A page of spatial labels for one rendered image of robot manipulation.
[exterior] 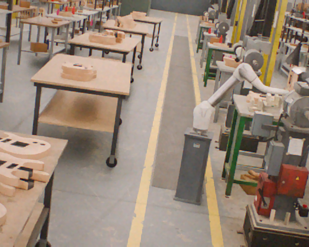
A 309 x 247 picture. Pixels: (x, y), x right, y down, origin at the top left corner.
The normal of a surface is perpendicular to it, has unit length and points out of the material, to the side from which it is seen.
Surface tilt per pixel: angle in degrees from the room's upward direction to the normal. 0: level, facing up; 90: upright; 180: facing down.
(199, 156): 90
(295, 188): 90
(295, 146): 90
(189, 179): 90
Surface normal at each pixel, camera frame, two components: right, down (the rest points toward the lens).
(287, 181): -0.05, 0.25
